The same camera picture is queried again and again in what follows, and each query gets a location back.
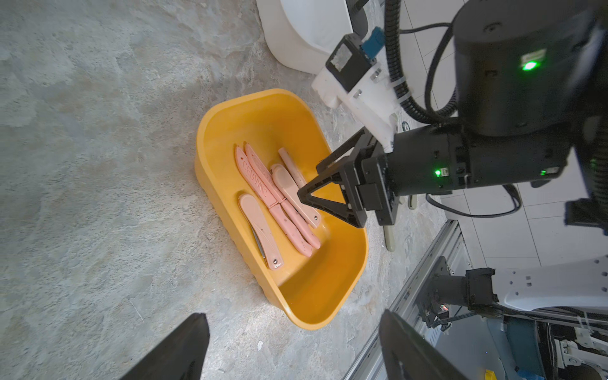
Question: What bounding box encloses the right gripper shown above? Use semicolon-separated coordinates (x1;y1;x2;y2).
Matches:
298;123;573;228

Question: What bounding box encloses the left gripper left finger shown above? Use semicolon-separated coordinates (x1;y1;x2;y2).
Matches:
122;313;210;380

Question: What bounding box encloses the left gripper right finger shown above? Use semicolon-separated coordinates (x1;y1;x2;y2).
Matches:
378;310;466;380

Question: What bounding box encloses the long pink ceramic knife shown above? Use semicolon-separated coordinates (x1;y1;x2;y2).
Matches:
235;143;321;257

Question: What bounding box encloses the yellow plastic storage box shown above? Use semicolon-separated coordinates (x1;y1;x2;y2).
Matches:
194;89;368;330

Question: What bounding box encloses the pink fruit knife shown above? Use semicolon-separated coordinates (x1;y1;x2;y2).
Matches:
238;193;283;270

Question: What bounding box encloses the white plastic storage box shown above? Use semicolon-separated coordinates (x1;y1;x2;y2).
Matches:
256;0;369;75

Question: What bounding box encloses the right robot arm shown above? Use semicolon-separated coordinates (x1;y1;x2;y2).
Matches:
298;1;607;229

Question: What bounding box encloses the green folded knife front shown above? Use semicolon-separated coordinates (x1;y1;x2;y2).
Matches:
383;226;397;252

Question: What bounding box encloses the aluminium mounting rail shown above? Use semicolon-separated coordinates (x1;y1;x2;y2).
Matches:
345;221;480;379

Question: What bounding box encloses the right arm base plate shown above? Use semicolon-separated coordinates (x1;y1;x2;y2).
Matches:
416;256;501;329

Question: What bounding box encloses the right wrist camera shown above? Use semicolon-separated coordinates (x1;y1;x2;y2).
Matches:
312;27;412;153

